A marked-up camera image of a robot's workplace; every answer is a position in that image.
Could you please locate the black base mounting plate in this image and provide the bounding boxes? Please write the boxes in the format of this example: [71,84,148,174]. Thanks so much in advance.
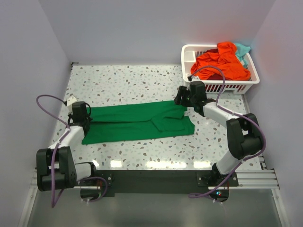
[75,169,238,203]

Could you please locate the teal t-shirt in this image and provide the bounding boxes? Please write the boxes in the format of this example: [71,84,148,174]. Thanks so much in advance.
[234,43,251,67]

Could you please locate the orange t-shirt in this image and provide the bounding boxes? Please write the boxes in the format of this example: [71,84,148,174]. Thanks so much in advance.
[191,42,251,81]

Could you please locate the white plastic basket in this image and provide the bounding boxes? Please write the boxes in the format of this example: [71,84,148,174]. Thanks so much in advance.
[181,42,260,94]

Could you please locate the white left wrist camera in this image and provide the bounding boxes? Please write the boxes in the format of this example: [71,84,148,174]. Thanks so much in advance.
[64,95,78,113]

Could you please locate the aluminium frame rail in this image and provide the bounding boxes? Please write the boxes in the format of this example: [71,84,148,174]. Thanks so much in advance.
[29,153,281,190]

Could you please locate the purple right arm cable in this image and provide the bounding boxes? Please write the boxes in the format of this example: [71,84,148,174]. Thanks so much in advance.
[187,66,267,199]

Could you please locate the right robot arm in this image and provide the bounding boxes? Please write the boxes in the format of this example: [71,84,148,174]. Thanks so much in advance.
[174,81,266,186]

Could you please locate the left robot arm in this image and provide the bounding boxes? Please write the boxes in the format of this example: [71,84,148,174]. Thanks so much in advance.
[36,101,98,191]

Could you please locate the green t-shirt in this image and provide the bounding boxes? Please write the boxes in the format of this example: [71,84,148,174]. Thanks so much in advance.
[82,101,195,145]

